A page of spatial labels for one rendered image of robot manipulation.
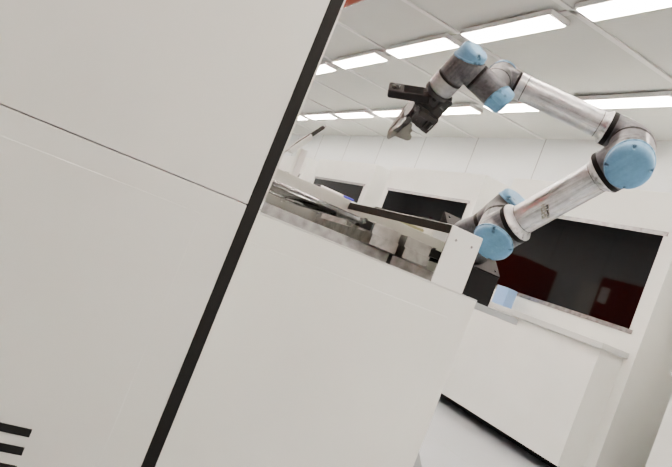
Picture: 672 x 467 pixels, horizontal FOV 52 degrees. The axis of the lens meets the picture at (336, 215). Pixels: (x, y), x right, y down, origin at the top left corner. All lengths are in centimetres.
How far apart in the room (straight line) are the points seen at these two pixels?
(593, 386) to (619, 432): 35
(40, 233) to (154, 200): 16
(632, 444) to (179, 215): 426
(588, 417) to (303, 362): 353
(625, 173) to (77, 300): 131
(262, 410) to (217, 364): 14
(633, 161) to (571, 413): 308
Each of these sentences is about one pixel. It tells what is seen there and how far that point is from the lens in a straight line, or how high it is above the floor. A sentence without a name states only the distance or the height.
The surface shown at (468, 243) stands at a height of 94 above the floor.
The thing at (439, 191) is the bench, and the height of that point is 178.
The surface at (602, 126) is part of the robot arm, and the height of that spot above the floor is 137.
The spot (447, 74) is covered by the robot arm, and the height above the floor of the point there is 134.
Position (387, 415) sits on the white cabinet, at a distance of 155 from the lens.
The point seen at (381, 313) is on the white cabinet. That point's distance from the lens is 146.
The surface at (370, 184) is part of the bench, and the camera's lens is 839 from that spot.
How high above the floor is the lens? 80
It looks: 3 degrees up
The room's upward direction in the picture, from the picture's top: 22 degrees clockwise
